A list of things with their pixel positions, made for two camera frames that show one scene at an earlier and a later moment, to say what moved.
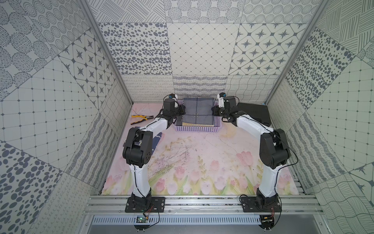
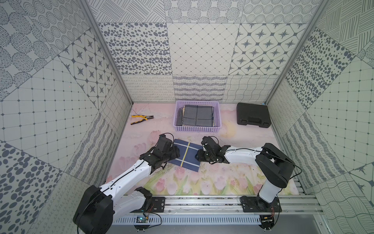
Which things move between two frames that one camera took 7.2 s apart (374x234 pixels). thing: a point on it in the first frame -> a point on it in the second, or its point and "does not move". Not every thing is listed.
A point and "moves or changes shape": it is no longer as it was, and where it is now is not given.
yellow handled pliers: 146,118 does not move
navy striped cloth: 155,140 -> 187,158
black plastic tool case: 259,111 does not move
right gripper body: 220,111 -> 203,156
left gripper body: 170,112 -> 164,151
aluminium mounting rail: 204,204 does not move
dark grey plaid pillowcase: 198,110 moves or changes shape
